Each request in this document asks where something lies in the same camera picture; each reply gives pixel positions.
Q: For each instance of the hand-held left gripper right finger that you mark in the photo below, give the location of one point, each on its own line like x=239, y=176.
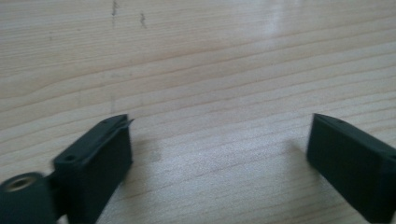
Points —
x=351, y=161

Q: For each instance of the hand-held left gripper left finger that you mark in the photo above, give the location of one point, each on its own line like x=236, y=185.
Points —
x=93, y=165

